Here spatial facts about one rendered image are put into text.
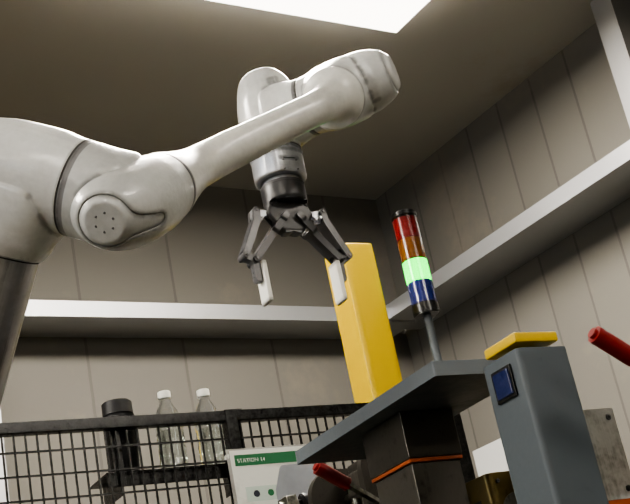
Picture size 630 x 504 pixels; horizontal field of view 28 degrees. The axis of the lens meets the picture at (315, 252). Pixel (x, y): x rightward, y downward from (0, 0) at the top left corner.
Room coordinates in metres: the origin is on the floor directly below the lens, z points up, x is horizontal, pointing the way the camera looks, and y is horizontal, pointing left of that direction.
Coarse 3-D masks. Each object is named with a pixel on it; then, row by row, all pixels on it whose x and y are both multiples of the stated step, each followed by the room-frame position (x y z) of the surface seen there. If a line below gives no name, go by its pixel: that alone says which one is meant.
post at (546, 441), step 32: (512, 352) 1.31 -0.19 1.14; (544, 352) 1.33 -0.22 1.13; (512, 384) 1.32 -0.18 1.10; (544, 384) 1.32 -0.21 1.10; (512, 416) 1.34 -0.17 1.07; (544, 416) 1.31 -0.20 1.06; (576, 416) 1.34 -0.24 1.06; (512, 448) 1.35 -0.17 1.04; (544, 448) 1.31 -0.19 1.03; (576, 448) 1.33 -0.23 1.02; (512, 480) 1.36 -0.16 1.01; (544, 480) 1.32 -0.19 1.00; (576, 480) 1.32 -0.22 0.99
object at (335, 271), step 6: (336, 264) 1.93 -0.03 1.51; (330, 270) 1.95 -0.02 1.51; (336, 270) 1.94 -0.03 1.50; (330, 276) 1.96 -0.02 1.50; (336, 276) 1.94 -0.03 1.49; (342, 276) 1.94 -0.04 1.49; (336, 282) 1.94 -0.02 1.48; (342, 282) 1.94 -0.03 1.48; (336, 288) 1.95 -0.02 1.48; (342, 288) 1.93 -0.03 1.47; (336, 294) 1.95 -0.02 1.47; (342, 294) 1.94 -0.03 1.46; (336, 300) 1.95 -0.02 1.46; (342, 300) 1.94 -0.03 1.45
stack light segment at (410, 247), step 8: (400, 240) 3.13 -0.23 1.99; (408, 240) 3.12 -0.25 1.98; (416, 240) 3.12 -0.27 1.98; (400, 248) 3.14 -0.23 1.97; (408, 248) 3.12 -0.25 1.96; (416, 248) 3.12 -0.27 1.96; (400, 256) 3.15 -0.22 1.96; (408, 256) 3.12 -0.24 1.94; (416, 256) 3.12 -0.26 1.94; (424, 256) 3.13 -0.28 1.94
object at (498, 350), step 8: (512, 336) 1.32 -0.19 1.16; (520, 336) 1.32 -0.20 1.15; (528, 336) 1.32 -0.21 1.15; (536, 336) 1.33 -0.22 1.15; (544, 336) 1.34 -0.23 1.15; (552, 336) 1.34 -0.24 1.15; (496, 344) 1.34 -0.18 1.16; (504, 344) 1.33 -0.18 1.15; (512, 344) 1.32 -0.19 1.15; (520, 344) 1.33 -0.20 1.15; (528, 344) 1.33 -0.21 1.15; (536, 344) 1.34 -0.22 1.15; (544, 344) 1.35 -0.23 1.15; (488, 352) 1.36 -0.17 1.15; (496, 352) 1.35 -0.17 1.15; (504, 352) 1.35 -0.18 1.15
